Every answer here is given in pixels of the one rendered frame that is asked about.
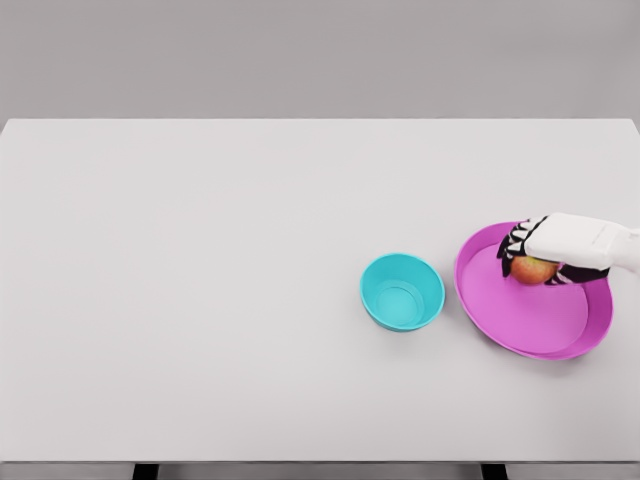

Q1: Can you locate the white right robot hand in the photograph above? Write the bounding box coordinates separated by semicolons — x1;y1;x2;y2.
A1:
496;212;622;287

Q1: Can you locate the red yellow apple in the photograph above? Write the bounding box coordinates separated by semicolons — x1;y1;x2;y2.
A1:
509;254;559;287

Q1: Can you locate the pink plate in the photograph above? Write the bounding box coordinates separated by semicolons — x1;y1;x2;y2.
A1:
453;221;614;361

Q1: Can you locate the blue bowl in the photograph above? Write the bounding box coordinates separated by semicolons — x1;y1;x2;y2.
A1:
359;252;446;335

